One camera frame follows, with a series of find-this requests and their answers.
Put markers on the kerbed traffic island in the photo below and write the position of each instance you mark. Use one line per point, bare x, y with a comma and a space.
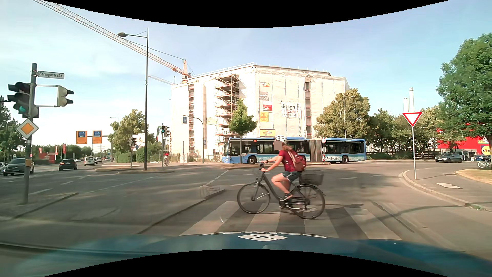
449, 184

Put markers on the traffic light with signs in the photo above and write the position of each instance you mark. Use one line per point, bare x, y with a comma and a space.
27, 127

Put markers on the dark grey car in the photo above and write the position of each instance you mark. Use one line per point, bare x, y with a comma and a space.
448, 157

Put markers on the grey asphalt road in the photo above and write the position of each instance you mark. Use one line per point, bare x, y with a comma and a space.
346, 188

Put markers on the scaffolded white-wrapped building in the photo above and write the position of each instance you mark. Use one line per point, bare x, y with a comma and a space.
276, 100

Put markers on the construction crane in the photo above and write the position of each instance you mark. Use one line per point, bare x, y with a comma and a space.
115, 37

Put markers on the long narrow traffic island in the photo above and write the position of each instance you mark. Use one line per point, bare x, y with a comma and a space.
130, 169

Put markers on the blue articulated bus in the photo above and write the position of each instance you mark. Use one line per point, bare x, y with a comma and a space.
338, 150

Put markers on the row of trees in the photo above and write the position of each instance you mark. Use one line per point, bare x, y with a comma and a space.
369, 123

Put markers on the red building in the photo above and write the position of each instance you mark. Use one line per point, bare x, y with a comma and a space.
461, 144

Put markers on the traffic light on pole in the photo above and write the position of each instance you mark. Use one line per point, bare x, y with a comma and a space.
164, 132
132, 144

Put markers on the white van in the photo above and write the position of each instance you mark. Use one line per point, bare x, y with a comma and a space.
89, 161

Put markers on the small young tree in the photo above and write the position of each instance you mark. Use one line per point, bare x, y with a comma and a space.
241, 121

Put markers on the small person on bicycle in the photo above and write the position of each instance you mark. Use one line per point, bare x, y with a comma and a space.
166, 158

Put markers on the round road sign post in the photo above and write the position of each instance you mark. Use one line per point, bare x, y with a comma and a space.
323, 148

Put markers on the car's own bonnet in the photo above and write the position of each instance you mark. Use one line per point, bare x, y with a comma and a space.
246, 246

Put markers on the pale chimney stacks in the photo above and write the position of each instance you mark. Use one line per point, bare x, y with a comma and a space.
411, 99

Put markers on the black car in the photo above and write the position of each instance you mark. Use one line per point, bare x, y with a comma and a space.
68, 164

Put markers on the group of green trees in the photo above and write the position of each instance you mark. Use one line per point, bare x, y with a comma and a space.
128, 134

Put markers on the parked bicycle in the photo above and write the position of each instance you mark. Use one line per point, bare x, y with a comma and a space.
484, 164

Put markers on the give way sign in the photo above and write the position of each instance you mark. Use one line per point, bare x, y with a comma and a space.
412, 118

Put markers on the large green tree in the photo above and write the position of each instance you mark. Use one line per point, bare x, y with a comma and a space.
467, 88

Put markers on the overhead direction sign gantry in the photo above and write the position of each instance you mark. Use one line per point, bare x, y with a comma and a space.
88, 137

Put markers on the tall street lamp post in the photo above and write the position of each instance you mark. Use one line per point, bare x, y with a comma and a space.
146, 115

